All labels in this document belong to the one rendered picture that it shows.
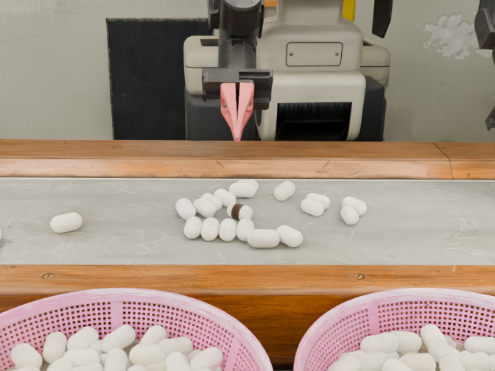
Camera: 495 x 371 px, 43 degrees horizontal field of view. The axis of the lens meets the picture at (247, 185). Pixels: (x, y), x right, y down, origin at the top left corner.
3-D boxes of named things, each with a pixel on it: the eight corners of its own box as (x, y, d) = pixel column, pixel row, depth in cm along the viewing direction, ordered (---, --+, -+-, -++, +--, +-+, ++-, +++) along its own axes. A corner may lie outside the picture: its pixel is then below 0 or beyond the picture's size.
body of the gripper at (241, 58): (273, 79, 88) (272, 38, 92) (201, 78, 88) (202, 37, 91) (270, 105, 94) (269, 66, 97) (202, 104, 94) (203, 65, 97)
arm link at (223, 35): (253, 35, 100) (218, 33, 99) (258, 4, 94) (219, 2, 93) (254, 70, 97) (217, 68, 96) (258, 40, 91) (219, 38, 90)
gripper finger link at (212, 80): (255, 127, 84) (254, 71, 89) (201, 126, 84) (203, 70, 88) (253, 152, 90) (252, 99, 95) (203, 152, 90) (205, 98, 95)
